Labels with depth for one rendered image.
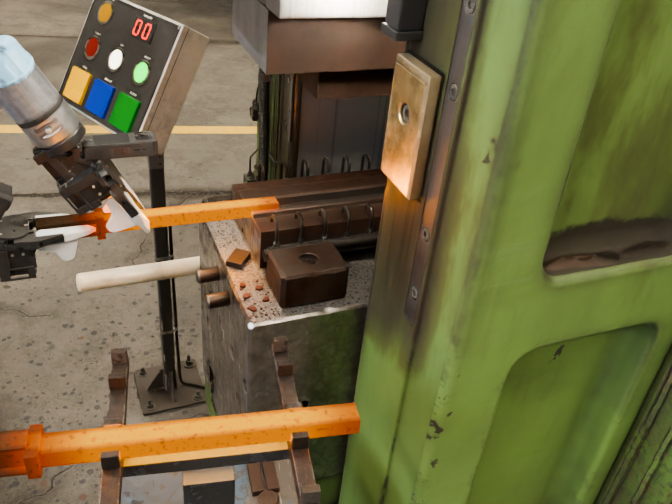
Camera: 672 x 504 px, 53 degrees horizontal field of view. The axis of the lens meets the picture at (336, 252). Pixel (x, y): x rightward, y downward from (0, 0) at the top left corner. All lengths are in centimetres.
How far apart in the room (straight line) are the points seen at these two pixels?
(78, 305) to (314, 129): 148
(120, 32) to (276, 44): 70
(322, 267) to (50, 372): 145
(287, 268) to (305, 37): 36
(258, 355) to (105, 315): 150
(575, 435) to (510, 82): 78
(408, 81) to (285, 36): 23
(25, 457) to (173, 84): 95
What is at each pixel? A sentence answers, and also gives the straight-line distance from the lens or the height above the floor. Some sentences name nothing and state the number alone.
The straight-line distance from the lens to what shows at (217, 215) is 119.
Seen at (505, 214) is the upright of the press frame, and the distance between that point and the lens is 80.
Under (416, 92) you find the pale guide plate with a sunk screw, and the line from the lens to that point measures 86.
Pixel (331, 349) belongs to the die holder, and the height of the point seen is 83.
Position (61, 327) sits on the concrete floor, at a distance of 256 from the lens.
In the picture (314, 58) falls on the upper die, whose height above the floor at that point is 129.
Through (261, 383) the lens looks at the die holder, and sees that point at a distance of 118.
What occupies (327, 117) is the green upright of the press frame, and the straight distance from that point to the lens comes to 141.
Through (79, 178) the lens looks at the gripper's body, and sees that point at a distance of 111.
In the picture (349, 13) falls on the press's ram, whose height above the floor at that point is 137.
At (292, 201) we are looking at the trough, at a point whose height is 99.
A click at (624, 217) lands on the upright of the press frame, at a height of 117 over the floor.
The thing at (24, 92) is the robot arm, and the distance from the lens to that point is 104.
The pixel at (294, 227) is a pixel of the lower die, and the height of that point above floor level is 99.
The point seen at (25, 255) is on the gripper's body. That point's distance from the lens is 117.
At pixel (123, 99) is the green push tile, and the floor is 103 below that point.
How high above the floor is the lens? 162
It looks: 34 degrees down
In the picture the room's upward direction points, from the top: 6 degrees clockwise
